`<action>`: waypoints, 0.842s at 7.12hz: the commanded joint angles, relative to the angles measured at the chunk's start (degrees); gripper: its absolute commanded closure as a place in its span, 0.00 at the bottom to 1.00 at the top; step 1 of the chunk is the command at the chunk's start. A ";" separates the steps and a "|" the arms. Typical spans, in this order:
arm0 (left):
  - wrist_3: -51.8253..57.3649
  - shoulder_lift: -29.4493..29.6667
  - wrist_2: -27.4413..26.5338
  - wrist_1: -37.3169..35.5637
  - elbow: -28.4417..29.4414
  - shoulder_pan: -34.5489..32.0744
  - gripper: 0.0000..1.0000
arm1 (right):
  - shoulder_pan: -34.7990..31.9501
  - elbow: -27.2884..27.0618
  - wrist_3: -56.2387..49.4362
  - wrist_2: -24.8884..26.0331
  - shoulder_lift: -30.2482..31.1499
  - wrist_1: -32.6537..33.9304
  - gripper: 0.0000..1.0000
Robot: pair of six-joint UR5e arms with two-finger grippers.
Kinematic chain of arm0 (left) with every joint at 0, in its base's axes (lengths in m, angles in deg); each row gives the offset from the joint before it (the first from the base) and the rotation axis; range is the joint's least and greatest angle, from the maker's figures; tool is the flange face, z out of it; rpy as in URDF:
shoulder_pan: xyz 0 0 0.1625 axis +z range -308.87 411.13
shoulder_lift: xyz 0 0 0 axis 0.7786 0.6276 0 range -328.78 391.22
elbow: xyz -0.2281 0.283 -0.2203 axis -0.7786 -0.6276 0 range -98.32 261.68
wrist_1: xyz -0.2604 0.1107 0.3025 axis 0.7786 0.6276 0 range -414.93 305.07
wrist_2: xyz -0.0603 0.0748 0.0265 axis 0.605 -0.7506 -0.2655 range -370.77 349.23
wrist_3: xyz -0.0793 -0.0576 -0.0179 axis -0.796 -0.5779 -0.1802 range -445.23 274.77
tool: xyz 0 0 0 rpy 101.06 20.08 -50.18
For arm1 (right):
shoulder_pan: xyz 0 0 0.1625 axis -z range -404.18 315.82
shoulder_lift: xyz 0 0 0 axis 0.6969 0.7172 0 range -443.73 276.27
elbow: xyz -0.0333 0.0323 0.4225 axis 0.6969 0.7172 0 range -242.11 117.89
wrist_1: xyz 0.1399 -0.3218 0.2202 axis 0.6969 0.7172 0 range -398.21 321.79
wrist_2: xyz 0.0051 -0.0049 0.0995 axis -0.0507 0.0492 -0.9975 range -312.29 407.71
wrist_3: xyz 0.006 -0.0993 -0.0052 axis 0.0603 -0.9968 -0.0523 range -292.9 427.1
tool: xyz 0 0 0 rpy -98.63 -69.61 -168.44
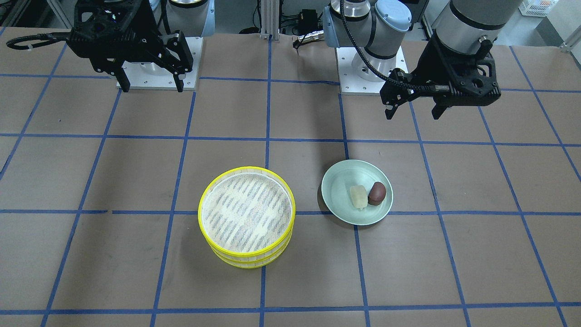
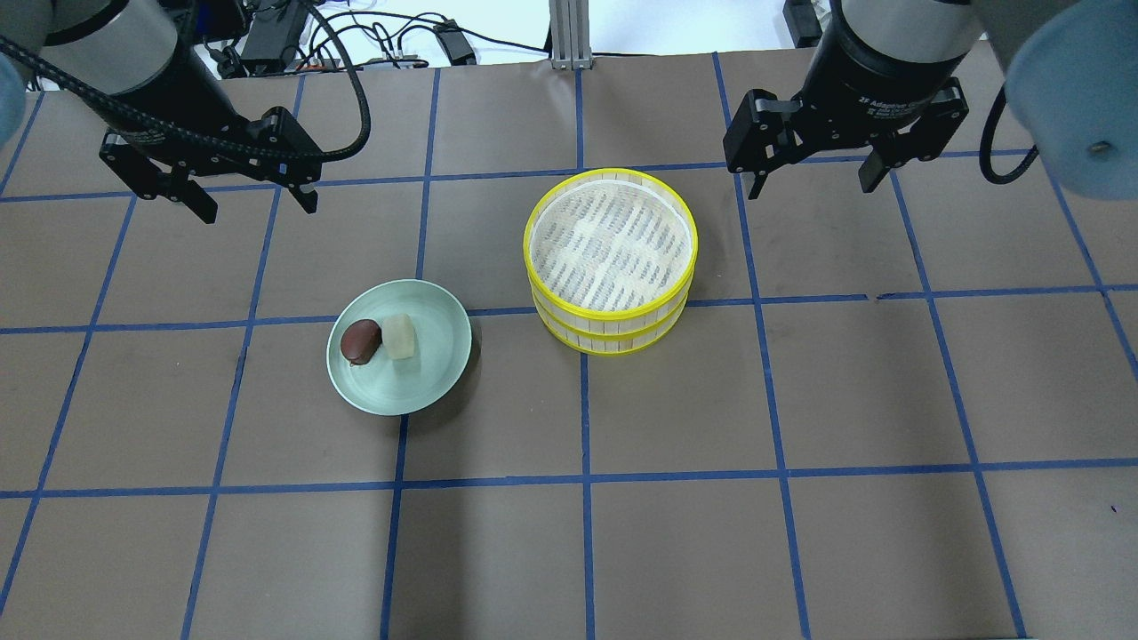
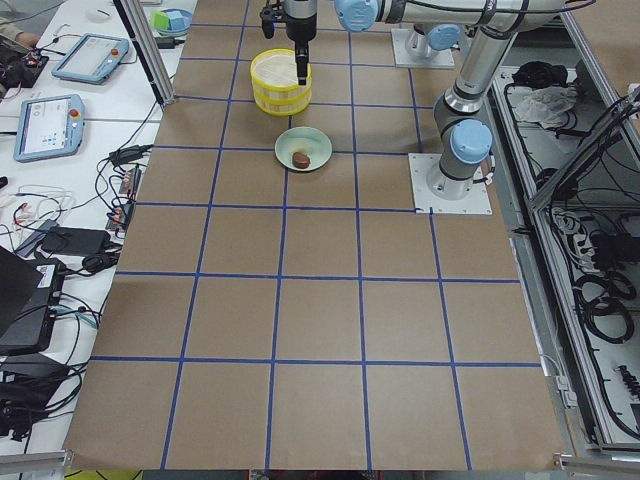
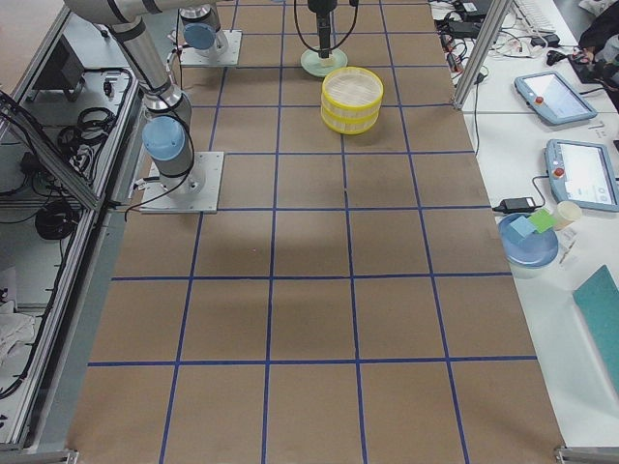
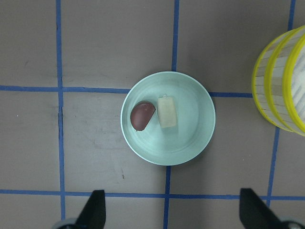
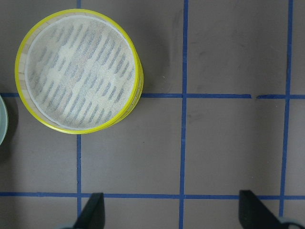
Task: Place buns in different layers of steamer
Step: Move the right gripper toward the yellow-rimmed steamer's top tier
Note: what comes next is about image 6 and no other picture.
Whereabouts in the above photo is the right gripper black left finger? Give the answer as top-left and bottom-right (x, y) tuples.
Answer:
(73, 193), (105, 229)

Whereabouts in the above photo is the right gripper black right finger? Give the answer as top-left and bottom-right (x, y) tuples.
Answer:
(239, 190), (282, 229)

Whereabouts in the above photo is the yellow bamboo steamer layer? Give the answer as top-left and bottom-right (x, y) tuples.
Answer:
(15, 9), (143, 134)

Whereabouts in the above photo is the light green plate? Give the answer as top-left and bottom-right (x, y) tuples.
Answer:
(0, 97), (9, 144)

